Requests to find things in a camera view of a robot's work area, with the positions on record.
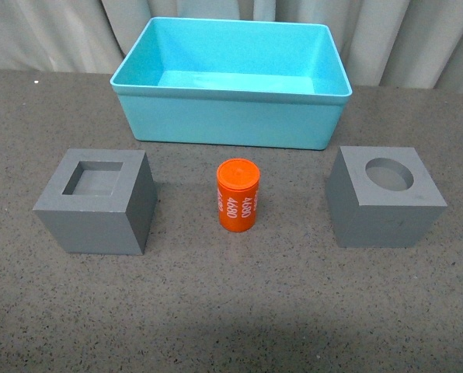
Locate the light blue plastic box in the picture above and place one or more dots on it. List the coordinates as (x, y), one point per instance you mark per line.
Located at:
(233, 82)

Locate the beige curtain backdrop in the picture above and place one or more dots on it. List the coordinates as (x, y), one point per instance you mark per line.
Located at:
(415, 44)

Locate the orange cylinder white numbers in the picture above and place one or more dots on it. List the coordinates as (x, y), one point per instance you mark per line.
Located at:
(238, 191)

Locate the gray cube square recess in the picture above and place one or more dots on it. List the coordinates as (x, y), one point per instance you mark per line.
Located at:
(99, 201)

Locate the gray cube round recess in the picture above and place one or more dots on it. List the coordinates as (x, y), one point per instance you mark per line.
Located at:
(381, 197)

